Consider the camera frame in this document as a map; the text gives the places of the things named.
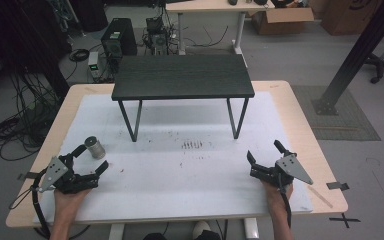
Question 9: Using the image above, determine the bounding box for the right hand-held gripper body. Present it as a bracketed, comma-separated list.
[249, 153, 315, 195]

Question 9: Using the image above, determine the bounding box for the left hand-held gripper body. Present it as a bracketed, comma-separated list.
[38, 153, 101, 195]

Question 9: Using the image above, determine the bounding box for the silver metal can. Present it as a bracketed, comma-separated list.
[84, 135, 107, 160]

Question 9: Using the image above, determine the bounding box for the person's left hand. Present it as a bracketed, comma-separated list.
[53, 187, 93, 218]

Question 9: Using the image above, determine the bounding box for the person's right hand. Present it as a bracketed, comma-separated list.
[262, 181, 295, 215]

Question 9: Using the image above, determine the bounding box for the light wooden table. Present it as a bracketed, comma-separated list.
[5, 79, 349, 240]

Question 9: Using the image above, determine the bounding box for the black tape strip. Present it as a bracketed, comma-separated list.
[16, 171, 41, 181]
[325, 181, 350, 192]

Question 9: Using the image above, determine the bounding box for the thin wooden stick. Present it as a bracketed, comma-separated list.
[306, 185, 334, 209]

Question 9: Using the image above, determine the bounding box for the grey floor mat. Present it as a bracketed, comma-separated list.
[291, 84, 382, 142]

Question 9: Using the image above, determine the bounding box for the white table mat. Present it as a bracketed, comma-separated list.
[32, 91, 314, 224]

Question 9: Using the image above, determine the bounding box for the black tape cross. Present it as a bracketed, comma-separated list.
[328, 213, 362, 229]

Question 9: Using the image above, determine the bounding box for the person's white shoe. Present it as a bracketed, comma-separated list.
[192, 220, 212, 240]

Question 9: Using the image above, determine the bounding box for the small white device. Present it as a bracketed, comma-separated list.
[87, 51, 101, 80]

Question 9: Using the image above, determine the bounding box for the small black table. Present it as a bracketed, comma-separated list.
[111, 54, 256, 143]

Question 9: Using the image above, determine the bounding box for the black computer tower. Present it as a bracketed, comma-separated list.
[100, 17, 138, 60]

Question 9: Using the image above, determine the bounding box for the open cardboard box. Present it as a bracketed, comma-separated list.
[248, 7, 315, 36]

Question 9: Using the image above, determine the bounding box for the open computer case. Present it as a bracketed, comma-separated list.
[144, 16, 170, 56]

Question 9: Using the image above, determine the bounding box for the large closed cardboard box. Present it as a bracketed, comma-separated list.
[319, 0, 384, 37]

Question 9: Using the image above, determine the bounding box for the white-legged wooden desk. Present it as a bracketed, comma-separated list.
[165, 0, 276, 56]

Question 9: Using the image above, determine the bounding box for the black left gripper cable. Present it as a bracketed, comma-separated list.
[8, 168, 52, 240]

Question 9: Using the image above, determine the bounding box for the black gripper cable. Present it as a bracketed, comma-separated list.
[278, 173, 293, 229]
[8, 168, 52, 240]

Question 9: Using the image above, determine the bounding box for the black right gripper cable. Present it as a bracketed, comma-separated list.
[278, 173, 293, 229]

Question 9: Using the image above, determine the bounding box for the bundle of black cables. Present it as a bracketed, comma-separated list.
[0, 71, 63, 162]

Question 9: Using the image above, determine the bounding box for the coiled black cable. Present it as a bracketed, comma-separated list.
[68, 48, 91, 63]

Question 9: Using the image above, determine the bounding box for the black metal post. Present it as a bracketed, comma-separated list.
[310, 0, 384, 116]

